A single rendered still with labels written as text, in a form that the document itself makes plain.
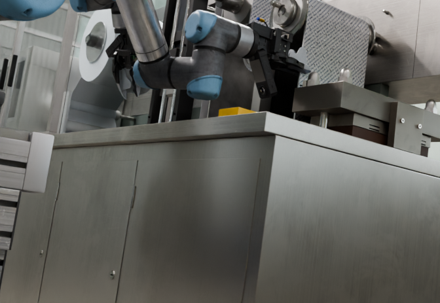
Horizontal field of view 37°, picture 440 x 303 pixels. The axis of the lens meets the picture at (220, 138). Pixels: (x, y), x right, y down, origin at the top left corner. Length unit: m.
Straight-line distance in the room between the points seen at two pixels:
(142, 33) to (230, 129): 0.31
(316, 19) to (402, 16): 0.30
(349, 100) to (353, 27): 0.38
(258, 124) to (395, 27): 0.78
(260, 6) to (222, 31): 0.46
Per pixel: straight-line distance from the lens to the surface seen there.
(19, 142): 1.02
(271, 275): 1.26
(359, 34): 1.84
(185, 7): 2.00
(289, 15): 1.71
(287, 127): 1.27
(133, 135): 1.66
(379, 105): 1.56
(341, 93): 1.47
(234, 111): 1.36
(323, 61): 1.72
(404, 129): 1.59
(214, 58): 1.45
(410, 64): 1.86
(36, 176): 1.02
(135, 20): 1.45
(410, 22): 1.90
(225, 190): 1.34
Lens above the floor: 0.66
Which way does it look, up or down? 8 degrees up
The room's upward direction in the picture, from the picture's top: 8 degrees clockwise
